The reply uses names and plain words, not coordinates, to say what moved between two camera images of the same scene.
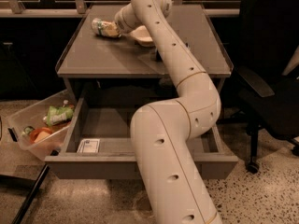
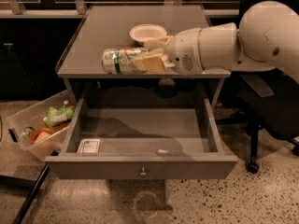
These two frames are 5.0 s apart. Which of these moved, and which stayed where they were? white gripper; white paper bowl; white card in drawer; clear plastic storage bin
Moved: white gripper
Stayed: white paper bowl; white card in drawer; clear plastic storage bin
